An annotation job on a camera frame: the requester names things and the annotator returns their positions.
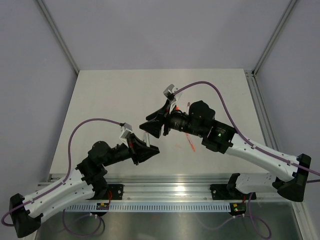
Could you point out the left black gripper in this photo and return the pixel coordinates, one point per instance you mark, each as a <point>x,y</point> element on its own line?
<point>139,150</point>

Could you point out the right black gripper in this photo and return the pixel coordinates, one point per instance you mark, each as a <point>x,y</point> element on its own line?
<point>154,126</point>

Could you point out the brown capped white pen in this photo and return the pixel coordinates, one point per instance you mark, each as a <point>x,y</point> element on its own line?
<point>188,108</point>

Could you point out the purple white pen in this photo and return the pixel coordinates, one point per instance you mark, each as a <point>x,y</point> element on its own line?
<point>146,139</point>

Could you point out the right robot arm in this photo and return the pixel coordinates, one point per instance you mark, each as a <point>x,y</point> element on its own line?
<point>286,174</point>

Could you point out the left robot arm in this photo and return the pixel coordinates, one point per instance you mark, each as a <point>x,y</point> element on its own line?
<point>85,182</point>

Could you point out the orange thin pen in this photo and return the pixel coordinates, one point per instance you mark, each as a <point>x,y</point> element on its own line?
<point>190,142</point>

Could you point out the left circuit board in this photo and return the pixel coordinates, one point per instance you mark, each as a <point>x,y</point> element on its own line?
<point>103,206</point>

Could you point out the circuit board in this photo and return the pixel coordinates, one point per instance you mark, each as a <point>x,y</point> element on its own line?
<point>103,206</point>
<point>238,208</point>

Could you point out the right circuit board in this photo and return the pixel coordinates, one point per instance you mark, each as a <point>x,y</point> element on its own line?
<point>238,208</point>

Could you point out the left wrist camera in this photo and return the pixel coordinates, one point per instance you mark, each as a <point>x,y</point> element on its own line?
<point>126,130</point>

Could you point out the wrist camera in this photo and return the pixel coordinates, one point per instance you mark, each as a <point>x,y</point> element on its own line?
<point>126,130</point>
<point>173,95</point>

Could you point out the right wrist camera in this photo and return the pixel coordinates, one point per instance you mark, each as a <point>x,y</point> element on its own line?
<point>173,95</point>

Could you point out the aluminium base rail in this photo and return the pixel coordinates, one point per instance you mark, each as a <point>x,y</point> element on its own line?
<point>167,188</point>

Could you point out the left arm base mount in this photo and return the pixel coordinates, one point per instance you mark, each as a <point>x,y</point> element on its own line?
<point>112,191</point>

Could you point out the white cable duct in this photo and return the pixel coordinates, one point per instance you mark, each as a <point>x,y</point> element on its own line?
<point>154,207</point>

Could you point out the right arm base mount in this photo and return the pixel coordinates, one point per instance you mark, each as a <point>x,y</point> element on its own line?
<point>225,191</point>

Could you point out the right side aluminium rail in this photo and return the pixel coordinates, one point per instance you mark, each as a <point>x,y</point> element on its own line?
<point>260,108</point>

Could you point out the right frame post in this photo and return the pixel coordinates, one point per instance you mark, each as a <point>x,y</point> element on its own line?
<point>276,33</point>

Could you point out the frame post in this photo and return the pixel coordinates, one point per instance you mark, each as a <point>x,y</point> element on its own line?
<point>276,33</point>
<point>48,18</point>

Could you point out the left frame post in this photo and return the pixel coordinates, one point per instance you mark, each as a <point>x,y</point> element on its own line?
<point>48,18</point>

